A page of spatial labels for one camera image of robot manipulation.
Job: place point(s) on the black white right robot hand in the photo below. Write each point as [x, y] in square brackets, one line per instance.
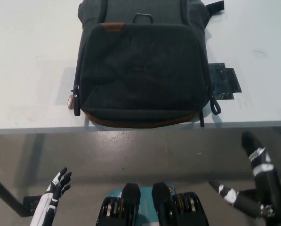
[268, 188]

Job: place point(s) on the black ribbed left torso block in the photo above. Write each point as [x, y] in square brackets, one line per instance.
[130, 200]

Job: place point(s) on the black ribbed right torso block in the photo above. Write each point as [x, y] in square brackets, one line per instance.
[163, 202]

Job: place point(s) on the teal robot torso plate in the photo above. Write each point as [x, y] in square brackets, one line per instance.
[146, 200]

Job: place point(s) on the black tape patch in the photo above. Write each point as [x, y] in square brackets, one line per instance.
[225, 80]

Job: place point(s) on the black slanted table leg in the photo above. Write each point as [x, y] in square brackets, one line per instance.
[3, 188]

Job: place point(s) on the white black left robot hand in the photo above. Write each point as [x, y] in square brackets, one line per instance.
[49, 200]

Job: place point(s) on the black ribbed torso block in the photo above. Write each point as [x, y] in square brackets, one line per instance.
[163, 202]
[130, 200]

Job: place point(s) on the black table foot plate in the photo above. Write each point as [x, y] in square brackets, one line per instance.
[30, 203]

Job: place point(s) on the dark grey flap backpack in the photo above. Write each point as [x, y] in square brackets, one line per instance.
[140, 70]

